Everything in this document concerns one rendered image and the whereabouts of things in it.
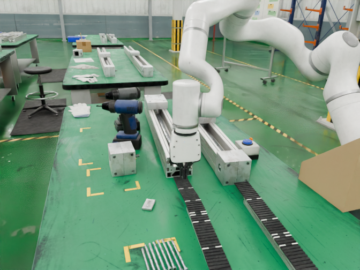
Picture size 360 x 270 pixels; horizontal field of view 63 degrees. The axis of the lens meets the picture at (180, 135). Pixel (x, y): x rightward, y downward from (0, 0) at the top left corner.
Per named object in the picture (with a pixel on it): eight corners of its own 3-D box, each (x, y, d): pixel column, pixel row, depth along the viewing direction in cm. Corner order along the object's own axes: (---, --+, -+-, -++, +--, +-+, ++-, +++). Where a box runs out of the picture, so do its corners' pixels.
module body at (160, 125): (192, 175, 112) (193, 155, 108) (166, 178, 110) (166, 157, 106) (160, 111, 184) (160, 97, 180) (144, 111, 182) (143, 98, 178)
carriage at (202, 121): (215, 128, 142) (216, 114, 140) (193, 129, 140) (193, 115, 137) (205, 117, 157) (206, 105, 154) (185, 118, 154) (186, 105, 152)
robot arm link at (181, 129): (173, 127, 90) (173, 136, 91) (201, 125, 92) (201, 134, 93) (169, 118, 98) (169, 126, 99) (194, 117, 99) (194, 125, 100)
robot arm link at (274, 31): (348, 69, 108) (319, 91, 123) (352, 46, 113) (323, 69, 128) (226, 8, 104) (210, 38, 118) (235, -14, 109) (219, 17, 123)
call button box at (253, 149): (258, 159, 125) (260, 145, 123) (237, 161, 123) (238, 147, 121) (250, 151, 132) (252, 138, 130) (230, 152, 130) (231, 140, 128)
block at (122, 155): (142, 172, 113) (141, 150, 109) (112, 177, 109) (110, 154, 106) (137, 160, 122) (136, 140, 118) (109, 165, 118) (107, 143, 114)
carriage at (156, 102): (167, 113, 161) (167, 102, 158) (147, 114, 159) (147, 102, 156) (163, 105, 175) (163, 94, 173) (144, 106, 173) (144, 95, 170)
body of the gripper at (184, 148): (172, 133, 91) (171, 165, 95) (203, 130, 93) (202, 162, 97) (167, 125, 98) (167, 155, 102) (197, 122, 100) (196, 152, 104)
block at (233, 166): (255, 182, 108) (258, 159, 104) (223, 186, 105) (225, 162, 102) (245, 170, 116) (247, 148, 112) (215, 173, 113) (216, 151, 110)
